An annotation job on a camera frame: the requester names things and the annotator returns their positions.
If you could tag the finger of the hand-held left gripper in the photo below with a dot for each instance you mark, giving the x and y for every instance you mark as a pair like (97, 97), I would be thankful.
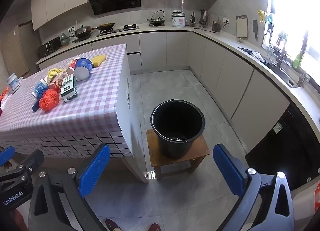
(32, 159)
(6, 154)

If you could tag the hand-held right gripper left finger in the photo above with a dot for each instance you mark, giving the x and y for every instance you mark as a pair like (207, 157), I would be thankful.
(95, 171)

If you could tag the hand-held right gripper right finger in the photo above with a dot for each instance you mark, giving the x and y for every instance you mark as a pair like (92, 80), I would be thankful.
(228, 171)

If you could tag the black plastic bucket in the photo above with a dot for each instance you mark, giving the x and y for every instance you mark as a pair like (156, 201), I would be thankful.
(172, 149)

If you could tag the red plastic bag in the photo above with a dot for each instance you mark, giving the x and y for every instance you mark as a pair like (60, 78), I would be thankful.
(50, 100)

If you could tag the yellow sponge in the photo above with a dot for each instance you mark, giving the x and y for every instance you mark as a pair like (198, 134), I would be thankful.
(98, 59)

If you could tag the small red wrapper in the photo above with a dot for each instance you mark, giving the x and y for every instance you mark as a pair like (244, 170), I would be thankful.
(2, 98)

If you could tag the person's left shoe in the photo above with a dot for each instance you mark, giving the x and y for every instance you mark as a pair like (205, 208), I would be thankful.
(112, 224)

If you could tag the blue plastic bag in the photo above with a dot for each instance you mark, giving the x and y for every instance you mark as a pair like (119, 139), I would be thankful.
(37, 102)

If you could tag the small wooden stool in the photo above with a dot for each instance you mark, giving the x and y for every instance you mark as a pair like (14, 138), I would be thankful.
(155, 156)

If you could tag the black built-in dishwasher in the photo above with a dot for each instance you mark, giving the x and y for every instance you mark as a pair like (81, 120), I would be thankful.
(287, 146)

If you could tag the blue and white cup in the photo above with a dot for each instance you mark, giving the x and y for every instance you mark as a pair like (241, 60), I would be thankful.
(40, 86)

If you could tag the green drink carton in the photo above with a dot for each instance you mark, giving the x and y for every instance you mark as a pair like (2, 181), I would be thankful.
(68, 89)

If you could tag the red printed noodle bowl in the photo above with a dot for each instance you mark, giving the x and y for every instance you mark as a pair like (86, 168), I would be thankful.
(58, 80)

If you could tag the clear socket panel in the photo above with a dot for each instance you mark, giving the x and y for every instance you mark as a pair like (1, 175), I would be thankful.
(128, 91)

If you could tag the yellow plastic bag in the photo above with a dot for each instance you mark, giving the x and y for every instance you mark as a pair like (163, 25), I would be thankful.
(53, 72)

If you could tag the blue paper cup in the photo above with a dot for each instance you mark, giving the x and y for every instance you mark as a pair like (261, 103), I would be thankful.
(83, 67)

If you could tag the red paper cup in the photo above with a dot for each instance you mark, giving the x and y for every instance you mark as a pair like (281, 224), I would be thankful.
(74, 62)

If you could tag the beige tall cabinet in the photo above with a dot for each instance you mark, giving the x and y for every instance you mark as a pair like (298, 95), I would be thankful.
(15, 48)

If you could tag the black microwave oven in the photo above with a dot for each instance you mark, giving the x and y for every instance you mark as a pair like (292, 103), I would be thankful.
(49, 46)

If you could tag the small chrome tap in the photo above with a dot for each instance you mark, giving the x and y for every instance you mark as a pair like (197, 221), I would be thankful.
(301, 80)

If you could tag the steel kitchen sink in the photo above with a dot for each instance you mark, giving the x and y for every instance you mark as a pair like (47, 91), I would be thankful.
(268, 61)

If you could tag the green glass vase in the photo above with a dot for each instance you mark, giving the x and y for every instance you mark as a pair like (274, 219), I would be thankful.
(64, 39)

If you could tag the dark kitchen faucet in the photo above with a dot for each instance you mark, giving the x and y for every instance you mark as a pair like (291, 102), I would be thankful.
(281, 55)

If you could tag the black induction cooker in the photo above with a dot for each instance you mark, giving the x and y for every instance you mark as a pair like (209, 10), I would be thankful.
(81, 39)

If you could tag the green detergent bottle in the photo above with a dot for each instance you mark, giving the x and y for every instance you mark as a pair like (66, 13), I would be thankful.
(297, 60)

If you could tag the beige lower cabinets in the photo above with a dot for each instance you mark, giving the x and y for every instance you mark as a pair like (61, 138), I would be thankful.
(162, 48)

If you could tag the black gas hob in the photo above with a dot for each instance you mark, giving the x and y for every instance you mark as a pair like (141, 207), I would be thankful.
(117, 30)

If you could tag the beige cutting board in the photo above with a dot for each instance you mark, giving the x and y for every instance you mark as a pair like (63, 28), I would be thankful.
(242, 26)

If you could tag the dark utensil holder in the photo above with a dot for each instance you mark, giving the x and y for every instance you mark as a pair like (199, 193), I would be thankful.
(216, 25)

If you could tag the black cleaver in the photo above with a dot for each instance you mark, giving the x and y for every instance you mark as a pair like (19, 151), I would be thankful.
(255, 27)

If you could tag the black wok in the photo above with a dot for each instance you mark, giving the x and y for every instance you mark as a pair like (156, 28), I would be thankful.
(106, 25)

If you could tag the dark wine bottle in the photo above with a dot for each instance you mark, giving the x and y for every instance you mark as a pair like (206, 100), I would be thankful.
(193, 19)

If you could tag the blue rubber glove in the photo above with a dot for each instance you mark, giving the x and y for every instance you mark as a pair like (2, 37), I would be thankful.
(270, 18)

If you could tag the yellow rubber glove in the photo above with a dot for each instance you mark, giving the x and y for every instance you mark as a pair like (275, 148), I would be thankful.
(262, 15)

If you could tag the white rice cooker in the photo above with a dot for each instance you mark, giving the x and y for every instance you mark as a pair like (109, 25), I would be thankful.
(178, 19)

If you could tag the black range hood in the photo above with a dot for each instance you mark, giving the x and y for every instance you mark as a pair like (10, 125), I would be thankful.
(115, 1)

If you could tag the bright window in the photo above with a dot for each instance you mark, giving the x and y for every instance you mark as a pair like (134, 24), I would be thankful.
(295, 9)

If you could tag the white wall socket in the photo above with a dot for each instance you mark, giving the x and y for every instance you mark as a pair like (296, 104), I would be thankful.
(71, 29)
(225, 20)

